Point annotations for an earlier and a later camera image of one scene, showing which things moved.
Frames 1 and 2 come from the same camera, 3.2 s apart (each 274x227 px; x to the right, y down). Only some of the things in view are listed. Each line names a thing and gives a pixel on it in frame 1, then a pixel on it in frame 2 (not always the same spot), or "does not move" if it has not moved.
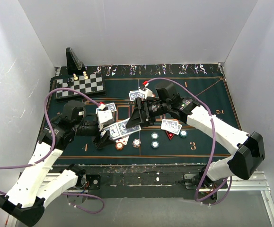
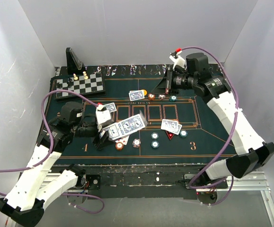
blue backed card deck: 119,129 does not move
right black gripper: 137,117 → 164,85
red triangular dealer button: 169,134 does not move
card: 170,125 does not move
